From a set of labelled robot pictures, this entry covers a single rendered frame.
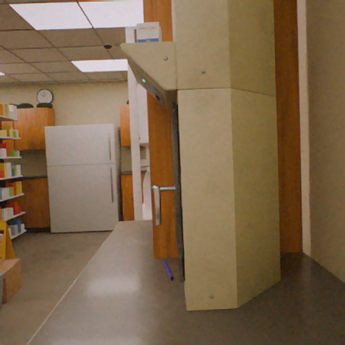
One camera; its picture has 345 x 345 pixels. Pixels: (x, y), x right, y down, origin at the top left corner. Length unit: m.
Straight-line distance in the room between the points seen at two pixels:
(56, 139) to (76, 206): 1.17
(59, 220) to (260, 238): 5.32
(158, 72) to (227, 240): 0.38
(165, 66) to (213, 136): 0.18
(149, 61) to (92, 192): 5.12
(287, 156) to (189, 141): 0.50
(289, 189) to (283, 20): 0.54
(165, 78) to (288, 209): 0.64
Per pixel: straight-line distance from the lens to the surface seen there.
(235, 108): 0.73
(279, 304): 0.82
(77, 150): 5.79
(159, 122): 1.07
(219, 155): 0.70
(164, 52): 0.73
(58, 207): 5.96
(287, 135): 1.13
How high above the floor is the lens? 1.28
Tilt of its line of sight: 3 degrees down
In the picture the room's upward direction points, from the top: 2 degrees counter-clockwise
